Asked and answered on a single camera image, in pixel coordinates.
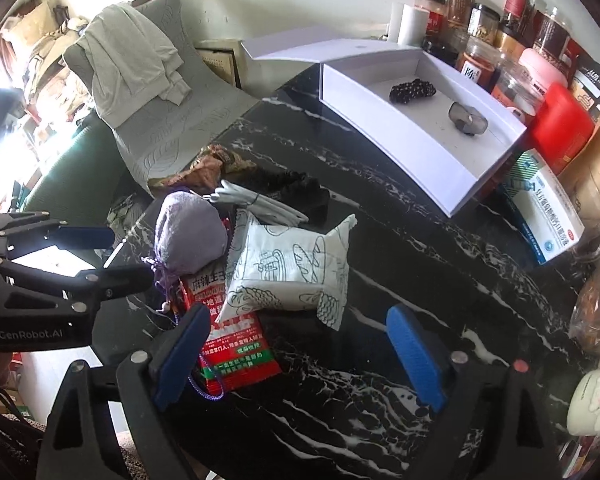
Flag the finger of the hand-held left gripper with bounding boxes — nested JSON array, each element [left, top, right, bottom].
[[0, 211, 115, 267], [7, 262, 153, 315]]

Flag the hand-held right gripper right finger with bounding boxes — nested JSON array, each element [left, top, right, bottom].
[[386, 304, 563, 480]]

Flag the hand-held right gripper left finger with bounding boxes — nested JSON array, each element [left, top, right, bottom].
[[42, 302, 213, 480]]

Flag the purple drawstring pouch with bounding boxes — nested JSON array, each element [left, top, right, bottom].
[[142, 189, 230, 402]]

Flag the brown snack packet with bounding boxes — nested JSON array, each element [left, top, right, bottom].
[[147, 144, 261, 198]]

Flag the white printed tissue pack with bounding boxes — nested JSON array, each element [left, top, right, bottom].
[[215, 208, 357, 332]]

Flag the white cable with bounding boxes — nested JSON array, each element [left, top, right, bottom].
[[200, 180, 310, 226]]

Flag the white lidded box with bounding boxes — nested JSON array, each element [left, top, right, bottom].
[[240, 37, 528, 218]]

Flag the red snack packet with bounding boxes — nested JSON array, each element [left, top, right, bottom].
[[180, 260, 283, 395]]

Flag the grey chair cushion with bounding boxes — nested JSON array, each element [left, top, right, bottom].
[[62, 0, 261, 186]]

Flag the white cartoon figure case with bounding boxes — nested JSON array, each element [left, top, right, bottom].
[[566, 351, 600, 436]]

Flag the clear plastic bag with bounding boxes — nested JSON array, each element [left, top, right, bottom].
[[567, 255, 600, 356]]

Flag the white green medicine box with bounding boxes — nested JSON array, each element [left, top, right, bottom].
[[497, 149, 586, 266]]

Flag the grey translucent case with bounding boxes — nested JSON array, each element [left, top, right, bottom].
[[447, 101, 489, 136]]

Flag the brown paper bag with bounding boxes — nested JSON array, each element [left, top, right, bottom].
[[560, 110, 600, 231]]

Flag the red plastic container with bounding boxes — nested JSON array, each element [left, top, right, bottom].
[[530, 82, 596, 176]]

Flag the large clear jar orange label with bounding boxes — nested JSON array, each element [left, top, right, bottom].
[[490, 67, 543, 126]]

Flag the clear jar orange contents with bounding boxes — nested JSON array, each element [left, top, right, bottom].
[[457, 37, 496, 86]]

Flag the small clear jar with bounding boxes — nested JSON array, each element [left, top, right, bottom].
[[495, 52, 531, 76]]

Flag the pink jar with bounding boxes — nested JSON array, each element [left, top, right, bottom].
[[517, 47, 568, 86]]

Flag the black snack bag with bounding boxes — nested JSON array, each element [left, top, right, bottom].
[[572, 55, 600, 111]]

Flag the yellow jar black lid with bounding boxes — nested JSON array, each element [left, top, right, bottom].
[[495, 25, 526, 56]]

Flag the white paper roll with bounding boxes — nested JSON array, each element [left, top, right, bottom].
[[397, 4, 431, 47]]

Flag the white ribbed panel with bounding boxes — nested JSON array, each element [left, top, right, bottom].
[[389, 2, 406, 41]]

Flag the black lid jar of slices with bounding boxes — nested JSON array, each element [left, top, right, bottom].
[[467, 4, 501, 43]]

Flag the black lid red label jar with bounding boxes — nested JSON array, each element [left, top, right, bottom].
[[414, 0, 447, 36]]

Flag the clear jar dark label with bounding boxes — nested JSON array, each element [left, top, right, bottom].
[[530, 7, 573, 66]]

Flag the clear jar brown label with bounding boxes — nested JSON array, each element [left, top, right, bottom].
[[446, 0, 476, 28]]

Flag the tall clear jar red label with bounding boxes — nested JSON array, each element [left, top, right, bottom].
[[500, 0, 538, 31]]

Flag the wooden picture frame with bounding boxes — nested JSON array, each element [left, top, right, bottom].
[[195, 40, 243, 88]]

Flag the black beaded hair tie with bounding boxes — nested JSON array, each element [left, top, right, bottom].
[[389, 78, 437, 106]]

